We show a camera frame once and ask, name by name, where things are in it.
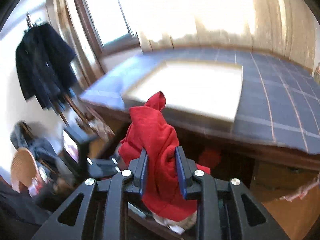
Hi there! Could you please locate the bright red underwear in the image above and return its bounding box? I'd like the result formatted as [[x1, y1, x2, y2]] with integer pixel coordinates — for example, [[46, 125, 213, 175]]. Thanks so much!
[[118, 92, 197, 222]]

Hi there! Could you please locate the beige white underwear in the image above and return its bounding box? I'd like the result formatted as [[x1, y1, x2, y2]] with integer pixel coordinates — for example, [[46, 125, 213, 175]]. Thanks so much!
[[152, 212, 197, 235]]

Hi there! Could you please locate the grey jacket on floor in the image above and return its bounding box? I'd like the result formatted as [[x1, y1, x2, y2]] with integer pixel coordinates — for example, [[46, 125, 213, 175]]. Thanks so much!
[[10, 121, 58, 172]]

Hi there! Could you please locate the woven rattan basket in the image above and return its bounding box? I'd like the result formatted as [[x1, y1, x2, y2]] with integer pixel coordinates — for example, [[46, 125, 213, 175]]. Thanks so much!
[[10, 147, 41, 193]]

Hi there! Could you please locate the dark wooden desk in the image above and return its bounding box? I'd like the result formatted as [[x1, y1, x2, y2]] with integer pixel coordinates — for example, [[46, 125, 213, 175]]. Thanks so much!
[[82, 100, 320, 240]]

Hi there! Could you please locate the dark navy hanging coat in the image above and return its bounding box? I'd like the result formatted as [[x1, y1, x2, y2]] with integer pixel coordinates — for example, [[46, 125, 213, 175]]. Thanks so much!
[[15, 23, 78, 110]]

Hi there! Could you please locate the yellow cardboard tray box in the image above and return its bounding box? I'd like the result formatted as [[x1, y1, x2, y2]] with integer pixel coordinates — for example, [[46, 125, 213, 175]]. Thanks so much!
[[121, 60, 243, 132]]

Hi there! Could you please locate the blue plaid table cloth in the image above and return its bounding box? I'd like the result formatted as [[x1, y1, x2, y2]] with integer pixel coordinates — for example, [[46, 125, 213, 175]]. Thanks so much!
[[80, 48, 319, 154]]

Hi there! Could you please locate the wooden coat rack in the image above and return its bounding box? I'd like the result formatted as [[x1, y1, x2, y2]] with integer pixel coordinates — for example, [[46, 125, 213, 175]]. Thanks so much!
[[23, 12, 106, 140]]

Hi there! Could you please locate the beige patterned curtain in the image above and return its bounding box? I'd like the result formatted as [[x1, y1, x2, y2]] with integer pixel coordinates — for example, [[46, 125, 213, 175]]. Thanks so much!
[[138, 0, 316, 68]]

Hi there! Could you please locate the window with brown frame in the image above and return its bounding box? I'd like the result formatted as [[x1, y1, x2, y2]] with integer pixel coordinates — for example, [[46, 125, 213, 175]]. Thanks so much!
[[74, 0, 140, 57]]

